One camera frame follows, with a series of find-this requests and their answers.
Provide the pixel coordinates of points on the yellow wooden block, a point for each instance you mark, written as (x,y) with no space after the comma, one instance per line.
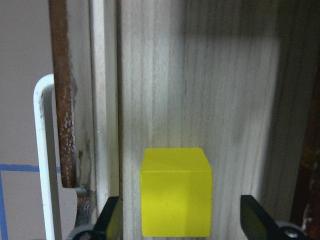
(176,187)

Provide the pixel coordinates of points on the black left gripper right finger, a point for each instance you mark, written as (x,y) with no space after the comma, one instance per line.
(255,221)

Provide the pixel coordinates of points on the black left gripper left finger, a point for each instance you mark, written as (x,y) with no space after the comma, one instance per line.
(109,222)

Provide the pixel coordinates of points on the light wooden drawer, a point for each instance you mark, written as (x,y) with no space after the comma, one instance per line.
(233,77)

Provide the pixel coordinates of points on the white drawer handle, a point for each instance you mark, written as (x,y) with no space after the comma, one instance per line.
(58,212)

